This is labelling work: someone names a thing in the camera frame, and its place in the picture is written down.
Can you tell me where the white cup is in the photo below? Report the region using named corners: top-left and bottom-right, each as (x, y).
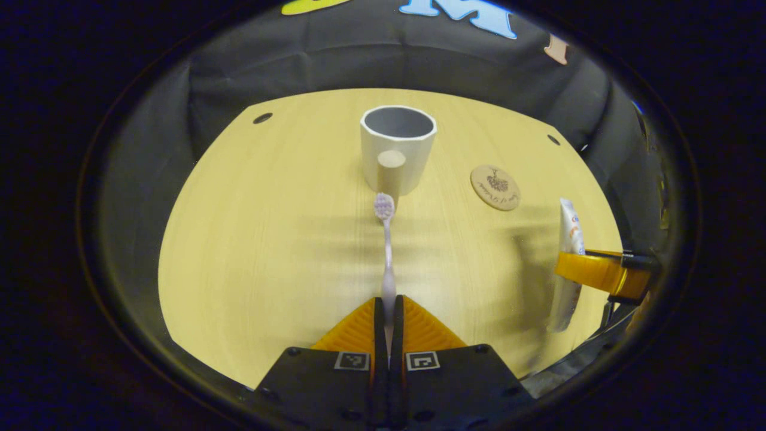
top-left (360, 105), bottom-right (438, 198)

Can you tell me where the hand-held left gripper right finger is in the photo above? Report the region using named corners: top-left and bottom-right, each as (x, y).
top-left (391, 295), bottom-right (537, 429)

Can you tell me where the pale purple toothbrush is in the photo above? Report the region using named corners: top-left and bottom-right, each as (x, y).
top-left (373, 192), bottom-right (397, 360)

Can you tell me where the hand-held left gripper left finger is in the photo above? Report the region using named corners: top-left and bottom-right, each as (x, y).
top-left (254, 296), bottom-right (385, 429)

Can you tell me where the white toothpaste tube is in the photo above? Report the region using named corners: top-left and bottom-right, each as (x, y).
top-left (546, 198), bottom-right (587, 334)

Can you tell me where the round wooden coaster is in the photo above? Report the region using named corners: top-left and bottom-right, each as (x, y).
top-left (470, 164), bottom-right (522, 212)

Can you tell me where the black backdrop cloth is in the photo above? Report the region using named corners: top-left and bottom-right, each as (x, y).
top-left (84, 0), bottom-right (683, 396)

